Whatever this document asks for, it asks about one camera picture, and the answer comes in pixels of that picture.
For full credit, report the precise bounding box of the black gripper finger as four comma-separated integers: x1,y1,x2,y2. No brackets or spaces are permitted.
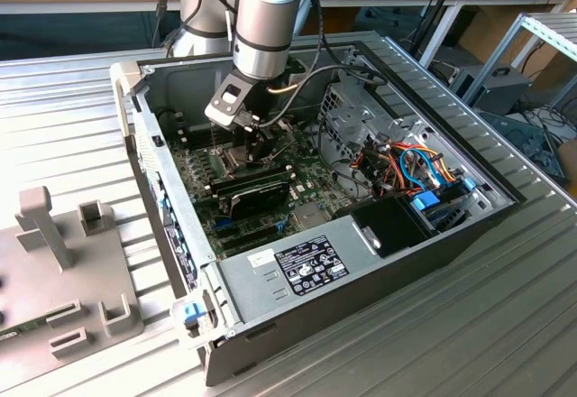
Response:
263,125,284,162
245,125,265,166

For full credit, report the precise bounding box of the silver square CPU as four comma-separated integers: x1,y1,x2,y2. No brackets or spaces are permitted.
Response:
245,142,277,168

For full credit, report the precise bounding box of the square CPU socket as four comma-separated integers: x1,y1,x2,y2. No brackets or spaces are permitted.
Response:
215,142,277,180

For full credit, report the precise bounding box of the black graphics card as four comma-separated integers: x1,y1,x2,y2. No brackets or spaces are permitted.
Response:
223,179,292,222

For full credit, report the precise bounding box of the green motherboard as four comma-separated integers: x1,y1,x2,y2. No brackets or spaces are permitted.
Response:
169,116,375,263

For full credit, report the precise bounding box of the silver metal disk bay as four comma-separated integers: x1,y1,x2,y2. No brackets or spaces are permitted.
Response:
316,81,398,168

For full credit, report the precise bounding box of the grey chipset heatsink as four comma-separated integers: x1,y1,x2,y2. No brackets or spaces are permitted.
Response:
292,201,326,231

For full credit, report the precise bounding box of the black expansion slot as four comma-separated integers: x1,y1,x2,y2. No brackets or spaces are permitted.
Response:
219,233,283,254
215,223,279,243

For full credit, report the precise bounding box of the silver power supply unit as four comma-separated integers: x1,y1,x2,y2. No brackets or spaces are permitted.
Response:
215,214,387,326

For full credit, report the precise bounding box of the hard disk in blue carrier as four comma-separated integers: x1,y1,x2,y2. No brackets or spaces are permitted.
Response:
408,176,480,238

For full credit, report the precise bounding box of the open black PC case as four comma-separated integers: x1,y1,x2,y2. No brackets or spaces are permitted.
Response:
109,39,528,388

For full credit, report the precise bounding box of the dark grey equipment box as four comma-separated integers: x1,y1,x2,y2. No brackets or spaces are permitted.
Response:
450,65,534,116

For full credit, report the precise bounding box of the large brown cardboard box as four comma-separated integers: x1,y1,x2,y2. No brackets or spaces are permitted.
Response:
459,6,569,82

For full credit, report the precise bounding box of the grey parts rack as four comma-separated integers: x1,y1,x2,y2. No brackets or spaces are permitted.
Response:
0,184,145,393

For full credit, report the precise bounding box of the green RAM stick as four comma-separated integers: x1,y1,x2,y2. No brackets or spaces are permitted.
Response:
0,314,50,340

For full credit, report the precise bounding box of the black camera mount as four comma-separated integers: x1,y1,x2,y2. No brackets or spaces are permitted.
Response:
210,71,254,116

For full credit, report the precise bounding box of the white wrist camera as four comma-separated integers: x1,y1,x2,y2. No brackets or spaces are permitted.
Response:
204,98,247,131

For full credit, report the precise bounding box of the black looped cable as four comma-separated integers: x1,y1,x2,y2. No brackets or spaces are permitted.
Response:
315,115,378,199

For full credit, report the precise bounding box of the thick black camera cable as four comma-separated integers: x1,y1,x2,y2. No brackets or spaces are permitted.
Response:
256,0,389,130

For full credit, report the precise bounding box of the blue data wire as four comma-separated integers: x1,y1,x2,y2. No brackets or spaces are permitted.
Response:
397,145,442,191

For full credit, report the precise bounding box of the thin black USB cable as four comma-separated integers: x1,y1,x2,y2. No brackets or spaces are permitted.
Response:
152,0,171,50

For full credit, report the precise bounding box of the orange power wire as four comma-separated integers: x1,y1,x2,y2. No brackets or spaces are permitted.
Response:
389,142,457,182

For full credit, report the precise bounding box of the aluminium profile frame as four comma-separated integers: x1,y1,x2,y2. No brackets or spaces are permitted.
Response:
462,12,577,107

